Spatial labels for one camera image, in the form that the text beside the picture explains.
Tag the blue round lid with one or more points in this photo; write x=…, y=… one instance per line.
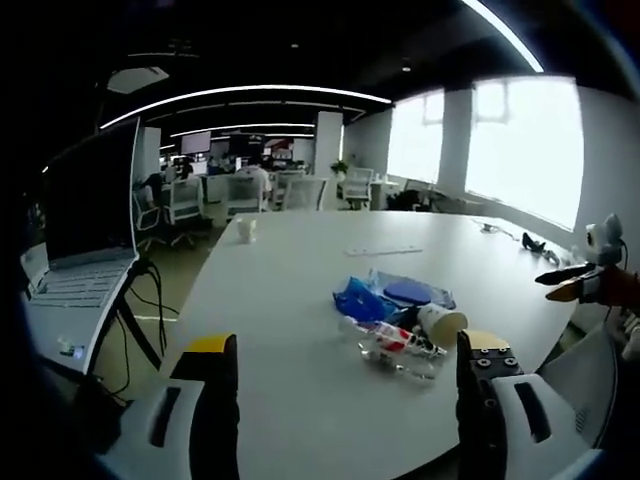
x=406, y=292

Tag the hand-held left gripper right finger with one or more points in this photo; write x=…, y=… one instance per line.
x=492, y=395

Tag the blue plastic bag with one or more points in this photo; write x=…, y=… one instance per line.
x=357, y=300

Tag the white strip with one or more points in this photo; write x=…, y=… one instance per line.
x=382, y=250

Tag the white paper cup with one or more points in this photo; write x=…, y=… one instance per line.
x=442, y=322

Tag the clear bottle with red label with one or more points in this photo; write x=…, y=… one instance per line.
x=395, y=345

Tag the open silver laptop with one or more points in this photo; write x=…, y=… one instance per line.
x=90, y=200

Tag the small black item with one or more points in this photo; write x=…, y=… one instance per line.
x=533, y=243

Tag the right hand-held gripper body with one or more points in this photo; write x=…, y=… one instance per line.
x=602, y=240

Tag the white mesh office chair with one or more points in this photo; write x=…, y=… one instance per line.
x=305, y=192
x=185, y=200
x=245, y=197
x=359, y=185

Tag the white table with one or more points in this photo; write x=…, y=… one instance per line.
x=300, y=280

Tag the green potted plant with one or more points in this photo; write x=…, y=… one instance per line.
x=340, y=167

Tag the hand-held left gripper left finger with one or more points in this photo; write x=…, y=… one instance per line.
x=210, y=400

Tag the white side desk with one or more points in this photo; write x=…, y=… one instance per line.
x=65, y=325

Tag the wall screen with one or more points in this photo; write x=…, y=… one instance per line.
x=196, y=143

